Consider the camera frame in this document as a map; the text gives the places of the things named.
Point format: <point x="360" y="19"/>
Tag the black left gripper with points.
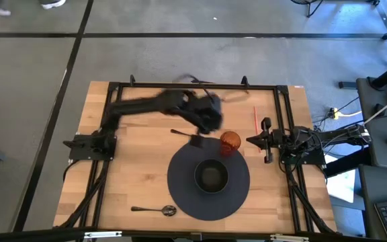
<point x="210" y="114"/>

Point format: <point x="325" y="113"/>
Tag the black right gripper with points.
<point x="273" y="139"/>

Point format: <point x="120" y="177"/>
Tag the red straw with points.
<point x="256" y="116"/>

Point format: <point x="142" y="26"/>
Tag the orange ribbed glass cup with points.
<point x="230" y="141"/>

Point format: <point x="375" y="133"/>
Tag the black bowl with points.
<point x="211" y="176"/>

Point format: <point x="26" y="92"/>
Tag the metal spoon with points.
<point x="170" y="210"/>

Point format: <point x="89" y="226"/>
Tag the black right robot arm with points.
<point x="328" y="139"/>

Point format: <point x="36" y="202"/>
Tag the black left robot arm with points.
<point x="139" y="106"/>

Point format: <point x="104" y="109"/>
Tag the round dark woven placemat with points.
<point x="183" y="195"/>

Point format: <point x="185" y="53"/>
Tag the yellow power plug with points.
<point x="336" y="113"/>

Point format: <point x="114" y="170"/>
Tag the white paper sheet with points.
<point x="343" y="183"/>

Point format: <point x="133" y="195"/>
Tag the dark grey desk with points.
<point x="368" y="195"/>

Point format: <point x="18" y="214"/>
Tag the grey side table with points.
<point x="381" y="151"/>

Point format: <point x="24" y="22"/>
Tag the black metal table frame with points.
<point x="264" y="86"/>

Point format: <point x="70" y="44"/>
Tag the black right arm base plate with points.
<point x="314" y="161"/>

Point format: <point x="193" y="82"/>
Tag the silver frame clamp bracket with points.
<point x="289" y="238"/>
<point x="102" y="234"/>

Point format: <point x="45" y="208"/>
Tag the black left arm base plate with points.
<point x="82" y="152"/>

